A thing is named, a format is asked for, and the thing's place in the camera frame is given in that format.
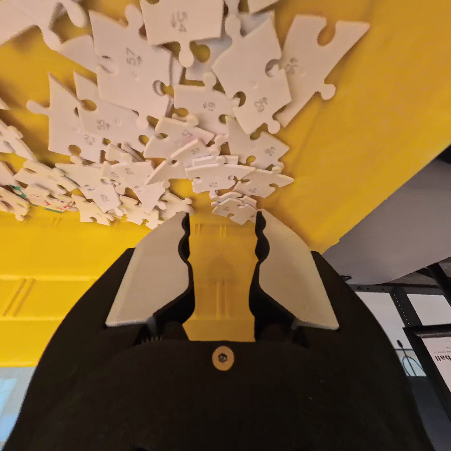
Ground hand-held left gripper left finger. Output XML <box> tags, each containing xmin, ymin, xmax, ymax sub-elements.
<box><xmin>106</xmin><ymin>214</ymin><xmax>195</xmax><ymax>336</ymax></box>

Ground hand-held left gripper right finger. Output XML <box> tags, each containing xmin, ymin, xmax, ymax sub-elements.
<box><xmin>252</xmin><ymin>212</ymin><xmax>341</xmax><ymax>339</ymax></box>

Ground pile of puzzle pieces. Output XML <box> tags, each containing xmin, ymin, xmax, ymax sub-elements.
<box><xmin>0</xmin><ymin>0</ymin><xmax>371</xmax><ymax>227</ymax></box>

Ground yellow plastic bin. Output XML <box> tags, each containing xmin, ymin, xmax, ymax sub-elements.
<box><xmin>0</xmin><ymin>0</ymin><xmax>451</xmax><ymax>368</ymax></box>

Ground black framed marker sign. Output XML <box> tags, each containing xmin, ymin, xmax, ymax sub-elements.
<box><xmin>403</xmin><ymin>324</ymin><xmax>451</xmax><ymax>423</ymax></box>

